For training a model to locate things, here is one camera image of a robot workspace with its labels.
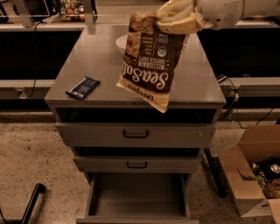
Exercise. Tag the white ceramic bowl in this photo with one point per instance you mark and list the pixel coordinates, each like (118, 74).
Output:
(121, 43)

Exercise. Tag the grey drawer cabinet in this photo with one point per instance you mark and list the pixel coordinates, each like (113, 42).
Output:
(194, 87)

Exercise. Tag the black bar on floor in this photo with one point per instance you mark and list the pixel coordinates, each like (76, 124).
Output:
(38, 189)

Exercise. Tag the grey drawer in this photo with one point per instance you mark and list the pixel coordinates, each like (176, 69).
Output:
(138, 198)
(133, 127)
(137, 160)

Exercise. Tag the silver can in box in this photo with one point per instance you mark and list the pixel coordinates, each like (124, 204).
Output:
(275, 168)

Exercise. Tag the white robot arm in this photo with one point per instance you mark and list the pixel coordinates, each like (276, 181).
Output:
(251, 8)

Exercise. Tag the left metal post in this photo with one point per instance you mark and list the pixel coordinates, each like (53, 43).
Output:
(89, 6)

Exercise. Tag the black metal leg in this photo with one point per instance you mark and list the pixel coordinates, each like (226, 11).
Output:
(217, 180)

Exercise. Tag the brown chip bag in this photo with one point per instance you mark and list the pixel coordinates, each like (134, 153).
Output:
(150, 59)

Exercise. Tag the dark blue snack bar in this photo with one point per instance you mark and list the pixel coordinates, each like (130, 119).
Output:
(83, 88)

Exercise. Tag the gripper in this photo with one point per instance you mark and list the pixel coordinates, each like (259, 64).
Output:
(220, 11)

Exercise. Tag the cardboard box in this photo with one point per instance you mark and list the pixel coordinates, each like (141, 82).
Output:
(257, 144)

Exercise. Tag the grey top drawer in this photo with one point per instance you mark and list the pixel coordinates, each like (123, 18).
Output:
(133, 127)

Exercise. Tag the grey bottom drawer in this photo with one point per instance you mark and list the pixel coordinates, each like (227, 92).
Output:
(138, 198)

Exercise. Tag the wire snack basket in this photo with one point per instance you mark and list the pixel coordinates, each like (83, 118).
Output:
(72, 10)

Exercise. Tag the grey middle drawer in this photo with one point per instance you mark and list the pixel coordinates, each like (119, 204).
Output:
(137, 160)

